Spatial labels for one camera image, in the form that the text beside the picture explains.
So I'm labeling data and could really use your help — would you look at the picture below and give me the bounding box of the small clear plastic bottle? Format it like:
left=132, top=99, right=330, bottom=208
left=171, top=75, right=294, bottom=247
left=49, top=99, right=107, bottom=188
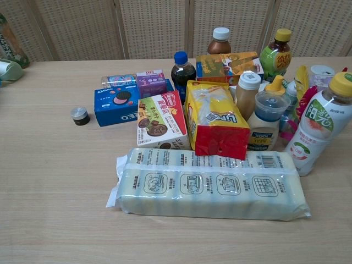
left=279, top=81, right=300, bottom=133

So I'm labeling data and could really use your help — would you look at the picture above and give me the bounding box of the yellow nozzle squeeze bottle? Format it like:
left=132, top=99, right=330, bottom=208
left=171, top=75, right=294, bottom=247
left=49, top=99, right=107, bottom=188
left=264, top=75, right=284, bottom=96

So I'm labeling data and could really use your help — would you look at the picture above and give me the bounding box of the small black silver-lid jar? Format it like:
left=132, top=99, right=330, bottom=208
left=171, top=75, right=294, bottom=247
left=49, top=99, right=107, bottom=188
left=70, top=106, right=91, bottom=127

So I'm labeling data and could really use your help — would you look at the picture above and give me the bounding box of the colourful bag upper left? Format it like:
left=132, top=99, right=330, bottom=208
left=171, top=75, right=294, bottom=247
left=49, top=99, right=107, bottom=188
left=0, top=13, right=31, bottom=70

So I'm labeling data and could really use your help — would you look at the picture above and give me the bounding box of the white red chocolate cookie box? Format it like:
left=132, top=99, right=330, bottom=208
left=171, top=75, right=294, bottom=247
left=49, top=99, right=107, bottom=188
left=136, top=90, right=191, bottom=150

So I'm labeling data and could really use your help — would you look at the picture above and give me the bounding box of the purple small carton box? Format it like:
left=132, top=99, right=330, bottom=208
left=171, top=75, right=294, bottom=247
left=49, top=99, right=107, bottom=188
left=136, top=69, right=168, bottom=99

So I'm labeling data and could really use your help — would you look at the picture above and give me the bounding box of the colourful feather shuttlecock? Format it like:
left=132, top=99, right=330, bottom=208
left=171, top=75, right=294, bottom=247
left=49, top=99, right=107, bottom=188
left=279, top=65, right=320, bottom=141

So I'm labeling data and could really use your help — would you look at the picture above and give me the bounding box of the cola bottle blue cap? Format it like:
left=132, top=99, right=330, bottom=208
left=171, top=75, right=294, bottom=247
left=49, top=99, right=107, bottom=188
left=170, top=51, right=197, bottom=98

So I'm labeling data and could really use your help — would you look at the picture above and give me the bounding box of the clear-wrapped sponge pack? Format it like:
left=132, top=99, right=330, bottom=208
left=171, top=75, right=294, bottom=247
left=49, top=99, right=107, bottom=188
left=105, top=147, right=312, bottom=222

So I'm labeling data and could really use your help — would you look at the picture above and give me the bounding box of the brown tea bottle white cap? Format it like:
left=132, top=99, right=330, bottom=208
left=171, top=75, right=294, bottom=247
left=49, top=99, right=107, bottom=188
left=207, top=27, right=232, bottom=55

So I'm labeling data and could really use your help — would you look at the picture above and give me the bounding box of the blue Oreo cookie box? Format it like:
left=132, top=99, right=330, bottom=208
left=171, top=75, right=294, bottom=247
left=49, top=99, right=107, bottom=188
left=93, top=79, right=175, bottom=128

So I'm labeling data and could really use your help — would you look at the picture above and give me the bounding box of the orange yellow snack box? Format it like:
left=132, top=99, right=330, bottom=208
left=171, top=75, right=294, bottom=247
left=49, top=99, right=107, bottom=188
left=195, top=51, right=265, bottom=85

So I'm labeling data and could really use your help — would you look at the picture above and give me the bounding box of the tan drink bottle white cap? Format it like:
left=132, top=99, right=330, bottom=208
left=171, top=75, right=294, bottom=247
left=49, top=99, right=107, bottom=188
left=235, top=71, right=262, bottom=122

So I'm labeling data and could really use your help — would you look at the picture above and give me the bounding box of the white plastic cup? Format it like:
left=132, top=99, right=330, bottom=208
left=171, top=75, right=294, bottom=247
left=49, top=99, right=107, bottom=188
left=310, top=64, right=336, bottom=91

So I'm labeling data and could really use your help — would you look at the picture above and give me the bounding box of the white peach drink bottle yellow cap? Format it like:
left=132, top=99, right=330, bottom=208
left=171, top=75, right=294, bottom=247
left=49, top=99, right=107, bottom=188
left=284, top=72, right=352, bottom=177

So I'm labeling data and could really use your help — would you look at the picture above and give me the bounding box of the pale green tape dispenser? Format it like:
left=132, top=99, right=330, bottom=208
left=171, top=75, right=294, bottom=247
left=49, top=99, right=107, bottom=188
left=0, top=58, right=25, bottom=87

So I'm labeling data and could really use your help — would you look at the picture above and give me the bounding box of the green-label tea bottle yellow cap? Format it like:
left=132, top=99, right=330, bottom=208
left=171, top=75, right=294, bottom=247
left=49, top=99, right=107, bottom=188
left=260, top=28, right=292, bottom=80

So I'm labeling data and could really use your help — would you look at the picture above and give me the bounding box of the wicker folding screen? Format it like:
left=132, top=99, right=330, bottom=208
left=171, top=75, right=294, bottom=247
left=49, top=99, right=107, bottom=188
left=0, top=0, right=352, bottom=63

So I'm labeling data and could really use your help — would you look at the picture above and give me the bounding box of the salad dressing bottle clear cap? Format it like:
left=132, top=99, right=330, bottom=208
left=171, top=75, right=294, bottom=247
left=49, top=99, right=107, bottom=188
left=246, top=91, right=292, bottom=152

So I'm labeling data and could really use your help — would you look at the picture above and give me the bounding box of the yellow red snack bag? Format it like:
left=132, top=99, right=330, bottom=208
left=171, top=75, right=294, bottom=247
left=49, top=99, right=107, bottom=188
left=184, top=80, right=251, bottom=161

